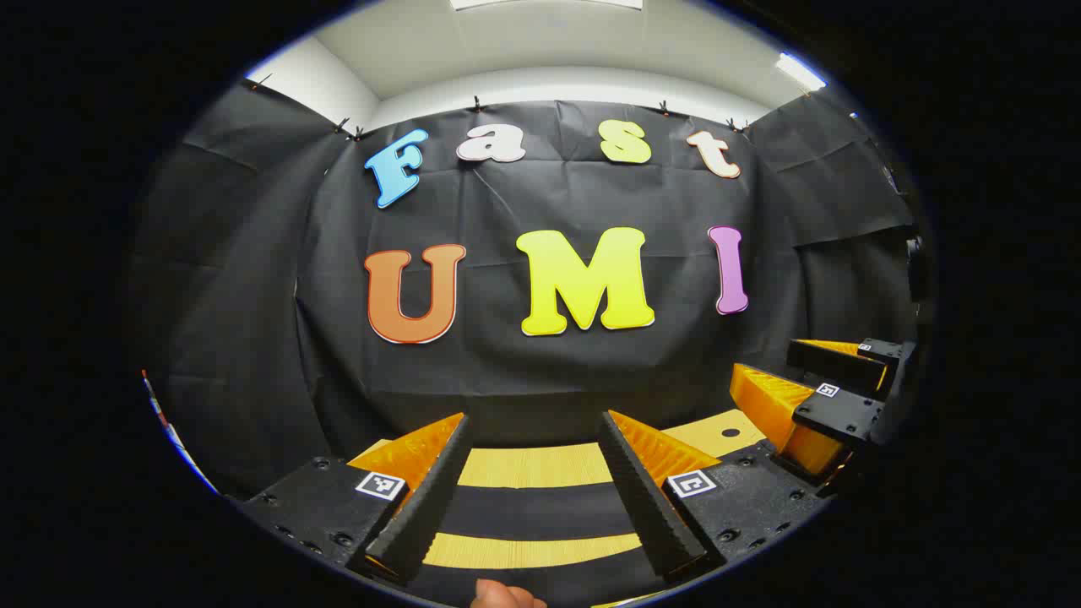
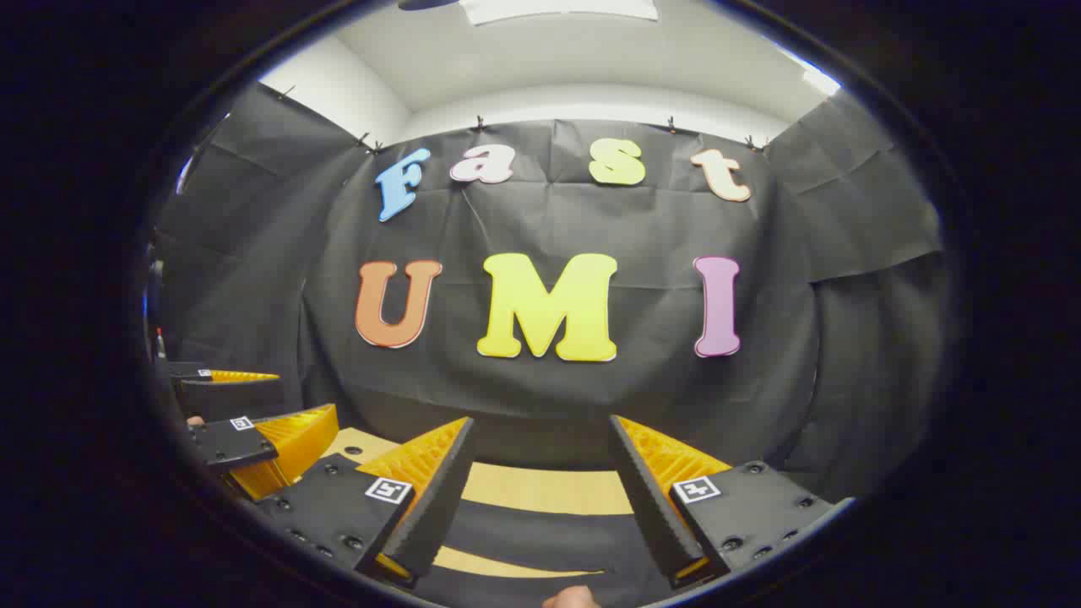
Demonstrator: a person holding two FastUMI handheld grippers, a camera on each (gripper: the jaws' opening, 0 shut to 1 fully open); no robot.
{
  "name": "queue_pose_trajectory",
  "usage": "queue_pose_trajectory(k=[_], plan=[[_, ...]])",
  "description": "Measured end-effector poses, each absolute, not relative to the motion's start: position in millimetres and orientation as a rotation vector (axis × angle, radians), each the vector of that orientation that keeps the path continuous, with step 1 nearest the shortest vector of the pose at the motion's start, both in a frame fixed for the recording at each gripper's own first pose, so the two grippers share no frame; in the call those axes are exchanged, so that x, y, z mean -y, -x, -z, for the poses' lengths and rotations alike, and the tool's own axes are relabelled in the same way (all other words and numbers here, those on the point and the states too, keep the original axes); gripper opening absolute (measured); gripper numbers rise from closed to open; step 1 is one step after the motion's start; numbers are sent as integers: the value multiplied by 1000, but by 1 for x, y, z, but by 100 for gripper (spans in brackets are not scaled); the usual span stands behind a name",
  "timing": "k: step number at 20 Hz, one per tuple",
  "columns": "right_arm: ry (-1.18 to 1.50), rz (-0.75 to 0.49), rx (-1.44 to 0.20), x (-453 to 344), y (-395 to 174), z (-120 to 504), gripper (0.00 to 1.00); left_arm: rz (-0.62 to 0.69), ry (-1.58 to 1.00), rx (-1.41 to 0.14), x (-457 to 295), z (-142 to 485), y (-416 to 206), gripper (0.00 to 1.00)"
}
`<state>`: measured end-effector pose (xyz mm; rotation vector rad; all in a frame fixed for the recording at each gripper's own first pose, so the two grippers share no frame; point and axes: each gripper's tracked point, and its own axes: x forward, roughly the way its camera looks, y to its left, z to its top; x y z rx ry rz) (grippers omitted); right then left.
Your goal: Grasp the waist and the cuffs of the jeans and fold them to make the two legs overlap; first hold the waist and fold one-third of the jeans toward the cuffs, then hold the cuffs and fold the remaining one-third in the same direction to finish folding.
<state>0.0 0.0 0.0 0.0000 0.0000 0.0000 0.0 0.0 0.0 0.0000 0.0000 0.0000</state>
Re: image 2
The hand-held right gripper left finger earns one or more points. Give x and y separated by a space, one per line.
435 515

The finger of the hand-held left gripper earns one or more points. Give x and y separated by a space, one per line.
228 443
228 397

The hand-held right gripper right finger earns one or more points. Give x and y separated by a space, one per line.
650 507

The black jeans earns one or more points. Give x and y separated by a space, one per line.
540 528

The black backdrop cloth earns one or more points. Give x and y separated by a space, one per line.
549 228

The white ceiling light panel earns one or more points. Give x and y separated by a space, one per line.
557 10
821 81

